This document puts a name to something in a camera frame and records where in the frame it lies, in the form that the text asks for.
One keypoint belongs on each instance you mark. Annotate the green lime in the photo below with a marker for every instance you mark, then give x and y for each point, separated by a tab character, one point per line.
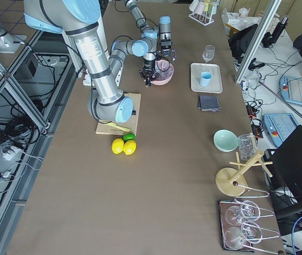
129	137

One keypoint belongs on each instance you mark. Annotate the aluminium frame post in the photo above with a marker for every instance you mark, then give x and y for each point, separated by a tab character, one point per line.
263	25

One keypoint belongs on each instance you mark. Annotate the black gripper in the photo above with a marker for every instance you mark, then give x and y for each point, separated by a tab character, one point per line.
149	64
165	50

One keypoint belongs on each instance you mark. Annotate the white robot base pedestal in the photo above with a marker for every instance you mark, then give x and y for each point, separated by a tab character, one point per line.
117	76

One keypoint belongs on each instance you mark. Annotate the beige serving tray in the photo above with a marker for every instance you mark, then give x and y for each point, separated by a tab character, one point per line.
215	85

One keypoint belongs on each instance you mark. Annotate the teach pendant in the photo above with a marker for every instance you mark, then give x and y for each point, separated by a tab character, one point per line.
291	89
279	126

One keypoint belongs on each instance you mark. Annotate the white cup rack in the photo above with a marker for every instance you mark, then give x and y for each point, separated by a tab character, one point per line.
203	11

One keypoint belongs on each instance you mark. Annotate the blue cup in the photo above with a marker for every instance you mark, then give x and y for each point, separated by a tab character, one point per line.
205	78

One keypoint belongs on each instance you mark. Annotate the yellow lemon far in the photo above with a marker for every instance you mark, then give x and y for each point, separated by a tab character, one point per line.
129	147

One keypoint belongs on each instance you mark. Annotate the teach pendant far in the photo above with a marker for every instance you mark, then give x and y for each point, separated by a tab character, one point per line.
291	89

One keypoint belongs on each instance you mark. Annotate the green bowl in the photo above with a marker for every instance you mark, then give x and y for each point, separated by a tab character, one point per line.
225	140

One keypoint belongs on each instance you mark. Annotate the wooden cutting board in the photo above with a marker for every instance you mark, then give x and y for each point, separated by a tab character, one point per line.
131	124

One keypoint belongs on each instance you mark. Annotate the grey folded cloth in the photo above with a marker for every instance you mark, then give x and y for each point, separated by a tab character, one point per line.
208	103

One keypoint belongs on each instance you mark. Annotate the clear wine glass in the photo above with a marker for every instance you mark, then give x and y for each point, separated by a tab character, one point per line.
208	53

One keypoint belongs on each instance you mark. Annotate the wooden glass stand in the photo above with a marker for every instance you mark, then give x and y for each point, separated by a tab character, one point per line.
231	182

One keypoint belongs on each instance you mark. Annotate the yellow lemon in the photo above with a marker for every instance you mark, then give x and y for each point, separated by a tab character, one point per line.
129	147
117	146

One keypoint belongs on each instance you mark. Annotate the teach pendant near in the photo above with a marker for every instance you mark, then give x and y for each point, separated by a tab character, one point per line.
279	126

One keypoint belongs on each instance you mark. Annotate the yellow lemon near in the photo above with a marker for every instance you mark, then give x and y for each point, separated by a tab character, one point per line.
117	146

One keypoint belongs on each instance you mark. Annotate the black glass rack tray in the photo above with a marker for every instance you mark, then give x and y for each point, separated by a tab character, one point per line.
240	231

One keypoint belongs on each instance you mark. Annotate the glass jar on stand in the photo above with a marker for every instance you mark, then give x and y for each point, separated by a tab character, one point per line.
247	146

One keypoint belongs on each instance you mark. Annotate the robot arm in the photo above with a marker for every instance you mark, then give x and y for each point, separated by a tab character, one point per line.
150	26
79	20

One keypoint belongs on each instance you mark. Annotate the pink bowl of ice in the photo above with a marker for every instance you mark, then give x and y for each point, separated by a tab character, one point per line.
163	82

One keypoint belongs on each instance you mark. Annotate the black monitor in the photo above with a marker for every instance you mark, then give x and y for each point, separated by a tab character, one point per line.
287	163

